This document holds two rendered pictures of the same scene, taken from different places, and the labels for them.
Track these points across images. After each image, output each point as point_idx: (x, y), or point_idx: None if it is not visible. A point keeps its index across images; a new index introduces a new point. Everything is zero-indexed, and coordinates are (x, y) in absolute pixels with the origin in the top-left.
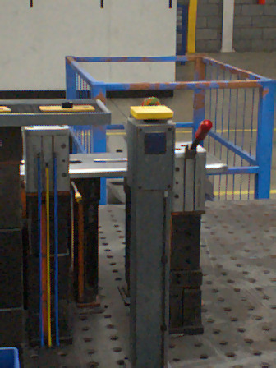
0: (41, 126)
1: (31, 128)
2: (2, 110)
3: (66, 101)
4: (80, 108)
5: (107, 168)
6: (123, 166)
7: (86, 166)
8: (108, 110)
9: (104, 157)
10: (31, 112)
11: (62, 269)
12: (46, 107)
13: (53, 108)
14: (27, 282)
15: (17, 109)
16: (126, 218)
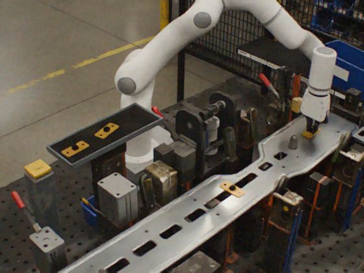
0: (111, 177)
1: (113, 173)
2: (97, 132)
3: (76, 147)
4: (69, 151)
5: (103, 244)
6: (100, 257)
7: (122, 247)
8: (50, 148)
9: (128, 270)
10: (84, 138)
11: None
12: (85, 145)
13: (80, 145)
14: None
15: (96, 140)
16: None
